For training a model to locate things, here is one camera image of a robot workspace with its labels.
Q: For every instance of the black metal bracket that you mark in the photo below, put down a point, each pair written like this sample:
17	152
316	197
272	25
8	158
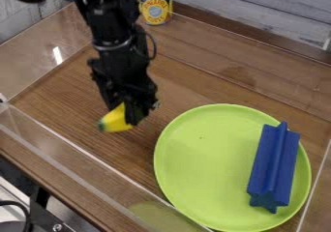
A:
42	219

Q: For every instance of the clear acrylic enclosure wall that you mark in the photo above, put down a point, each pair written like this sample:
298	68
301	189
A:
99	172

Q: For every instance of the yellow labelled tin can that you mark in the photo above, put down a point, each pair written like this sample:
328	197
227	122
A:
155	11

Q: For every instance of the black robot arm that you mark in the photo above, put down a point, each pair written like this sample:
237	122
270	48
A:
111	19

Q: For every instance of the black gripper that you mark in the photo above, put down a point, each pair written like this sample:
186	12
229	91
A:
119	74

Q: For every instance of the green plate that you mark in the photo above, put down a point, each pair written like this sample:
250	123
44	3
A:
202	161

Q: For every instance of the yellow toy banana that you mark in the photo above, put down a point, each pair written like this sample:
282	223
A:
112	122

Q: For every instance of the blue star-shaped block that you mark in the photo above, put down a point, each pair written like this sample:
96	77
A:
269	183

